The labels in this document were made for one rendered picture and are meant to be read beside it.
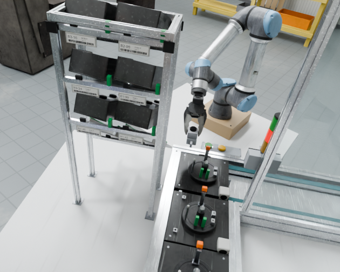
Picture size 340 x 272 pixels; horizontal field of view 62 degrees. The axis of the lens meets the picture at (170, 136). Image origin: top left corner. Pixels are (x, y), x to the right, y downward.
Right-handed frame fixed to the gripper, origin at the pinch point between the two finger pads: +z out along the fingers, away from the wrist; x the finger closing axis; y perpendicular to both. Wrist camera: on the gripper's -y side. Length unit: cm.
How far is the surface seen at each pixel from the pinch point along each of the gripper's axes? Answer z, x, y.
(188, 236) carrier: 42.0, -3.9, -10.5
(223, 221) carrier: 34.9, -17.2, -3.8
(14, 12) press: -143, 218, 156
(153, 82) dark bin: -5.0, 14.7, -39.2
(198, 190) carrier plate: 24.4, -6.1, 4.4
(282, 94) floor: -139, -122, 275
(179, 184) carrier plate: 23.1, 2.2, 4.9
